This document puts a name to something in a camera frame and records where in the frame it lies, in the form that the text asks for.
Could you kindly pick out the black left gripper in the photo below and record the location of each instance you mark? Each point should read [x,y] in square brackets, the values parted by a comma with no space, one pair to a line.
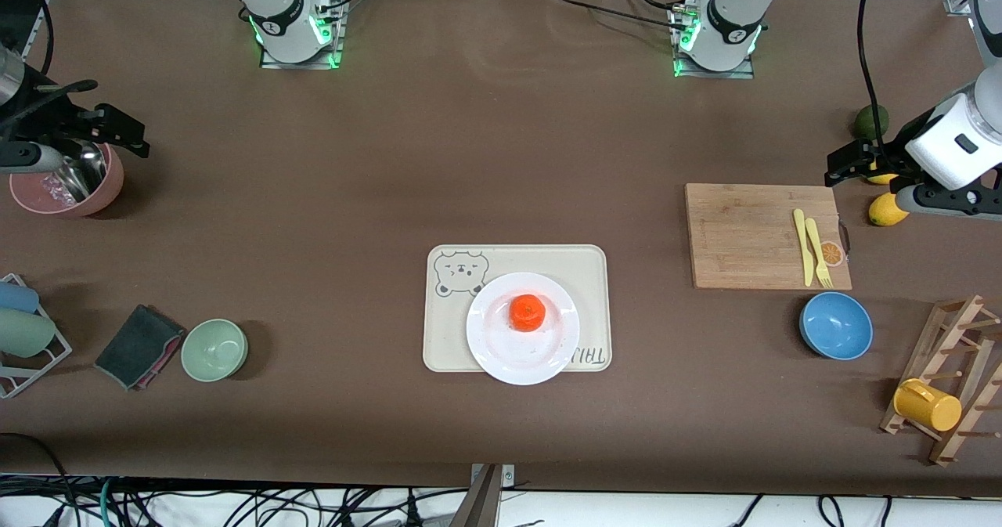
[891,153]

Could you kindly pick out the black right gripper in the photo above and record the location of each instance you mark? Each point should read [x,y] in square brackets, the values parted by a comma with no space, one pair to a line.
[56,120]

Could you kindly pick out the orange fruit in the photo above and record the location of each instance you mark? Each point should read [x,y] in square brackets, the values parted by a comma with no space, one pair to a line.
[528,312]

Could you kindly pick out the white round plate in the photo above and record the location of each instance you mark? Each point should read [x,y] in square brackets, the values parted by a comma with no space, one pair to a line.
[501,347]

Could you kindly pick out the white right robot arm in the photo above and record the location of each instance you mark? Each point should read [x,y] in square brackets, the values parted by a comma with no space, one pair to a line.
[282,10]

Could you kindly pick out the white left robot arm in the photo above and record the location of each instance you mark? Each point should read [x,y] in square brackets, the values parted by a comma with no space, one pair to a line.
[951,143]

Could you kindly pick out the dark green avocado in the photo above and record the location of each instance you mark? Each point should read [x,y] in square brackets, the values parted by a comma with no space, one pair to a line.
[867,123]

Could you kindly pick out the metal scoop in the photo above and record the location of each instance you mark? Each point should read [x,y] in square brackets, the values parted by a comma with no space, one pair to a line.
[82,178]

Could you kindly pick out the pink bowl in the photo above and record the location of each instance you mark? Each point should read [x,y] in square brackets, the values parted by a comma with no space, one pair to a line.
[106,190]

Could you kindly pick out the clear ice pieces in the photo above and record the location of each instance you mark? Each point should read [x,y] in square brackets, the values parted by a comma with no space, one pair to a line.
[53,192]

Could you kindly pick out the orange slice piece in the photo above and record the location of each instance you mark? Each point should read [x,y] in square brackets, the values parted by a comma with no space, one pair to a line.
[831,254]

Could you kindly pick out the yellow plastic fork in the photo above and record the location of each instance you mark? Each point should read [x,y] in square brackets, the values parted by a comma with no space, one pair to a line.
[819,253]

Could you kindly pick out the wooden cutting board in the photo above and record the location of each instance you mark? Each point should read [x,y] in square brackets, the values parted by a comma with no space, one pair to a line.
[736,233]

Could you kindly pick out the blue bowl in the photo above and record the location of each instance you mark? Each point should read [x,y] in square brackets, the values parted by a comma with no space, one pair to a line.
[836,325]

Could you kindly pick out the blue cup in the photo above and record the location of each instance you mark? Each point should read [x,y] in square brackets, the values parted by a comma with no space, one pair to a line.
[16,297]

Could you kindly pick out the wooden mug rack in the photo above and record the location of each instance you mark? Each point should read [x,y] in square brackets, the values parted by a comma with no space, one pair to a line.
[959,331]

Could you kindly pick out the green cup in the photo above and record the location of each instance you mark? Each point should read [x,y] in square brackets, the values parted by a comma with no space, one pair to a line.
[23,333]

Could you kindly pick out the dark grey folded cloth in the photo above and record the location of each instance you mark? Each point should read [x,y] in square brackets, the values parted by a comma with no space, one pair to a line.
[135,347]

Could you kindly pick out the pink folded cloth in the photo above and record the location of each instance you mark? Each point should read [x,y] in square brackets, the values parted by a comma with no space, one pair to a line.
[168,357]

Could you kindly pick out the light green bowl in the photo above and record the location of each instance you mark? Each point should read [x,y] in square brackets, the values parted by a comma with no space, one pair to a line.
[214,351]

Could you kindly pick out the yellow mug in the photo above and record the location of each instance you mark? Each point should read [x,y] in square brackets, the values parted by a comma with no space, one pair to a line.
[928,406]

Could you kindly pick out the cream tray with bear print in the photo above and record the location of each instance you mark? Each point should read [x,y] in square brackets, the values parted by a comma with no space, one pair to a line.
[446,331]

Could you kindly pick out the brown angled stand bar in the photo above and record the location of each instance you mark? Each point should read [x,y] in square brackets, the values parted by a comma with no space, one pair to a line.
[479,503]

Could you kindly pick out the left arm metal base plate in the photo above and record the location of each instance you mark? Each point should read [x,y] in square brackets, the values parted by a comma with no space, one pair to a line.
[744,73]

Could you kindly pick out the silver corner bracket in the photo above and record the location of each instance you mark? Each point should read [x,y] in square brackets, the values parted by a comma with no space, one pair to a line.
[959,4]

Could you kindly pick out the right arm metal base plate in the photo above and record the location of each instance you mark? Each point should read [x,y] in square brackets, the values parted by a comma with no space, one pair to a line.
[338,41]

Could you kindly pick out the silver table clamp bracket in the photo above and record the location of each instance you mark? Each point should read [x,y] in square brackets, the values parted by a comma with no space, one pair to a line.
[507,474]

